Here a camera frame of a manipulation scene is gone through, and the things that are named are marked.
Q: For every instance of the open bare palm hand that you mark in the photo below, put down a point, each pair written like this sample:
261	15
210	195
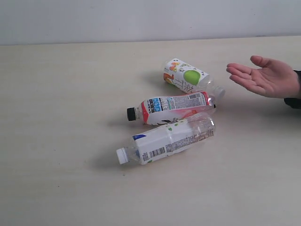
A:
270	79

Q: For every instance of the black sleeved forearm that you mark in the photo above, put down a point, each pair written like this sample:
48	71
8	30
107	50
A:
293	99

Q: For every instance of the green apple label tea bottle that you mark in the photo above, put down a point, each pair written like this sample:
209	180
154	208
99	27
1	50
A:
190	79

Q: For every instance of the pink label black cap bottle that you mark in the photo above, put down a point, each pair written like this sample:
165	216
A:
168	109

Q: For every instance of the white blue label bottle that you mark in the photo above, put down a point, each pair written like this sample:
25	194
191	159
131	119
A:
168	139

